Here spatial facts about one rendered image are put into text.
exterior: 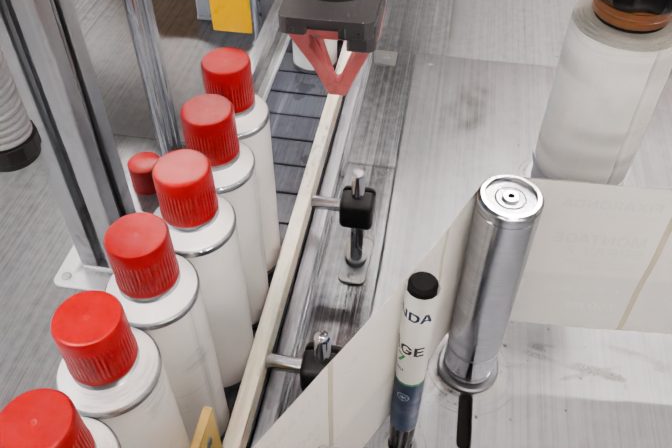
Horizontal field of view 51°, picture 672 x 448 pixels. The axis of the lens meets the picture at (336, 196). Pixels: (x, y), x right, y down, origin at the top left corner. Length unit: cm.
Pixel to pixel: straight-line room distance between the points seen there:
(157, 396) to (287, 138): 40
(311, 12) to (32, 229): 40
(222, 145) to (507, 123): 40
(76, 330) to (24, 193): 47
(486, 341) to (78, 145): 34
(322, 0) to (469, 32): 52
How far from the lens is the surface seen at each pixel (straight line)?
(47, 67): 54
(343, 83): 56
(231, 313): 47
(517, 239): 41
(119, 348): 35
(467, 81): 81
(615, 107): 60
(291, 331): 57
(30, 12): 51
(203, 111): 44
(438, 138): 73
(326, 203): 61
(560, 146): 63
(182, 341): 41
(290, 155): 70
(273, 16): 76
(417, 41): 96
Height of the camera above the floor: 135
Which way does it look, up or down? 46 degrees down
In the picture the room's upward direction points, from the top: straight up
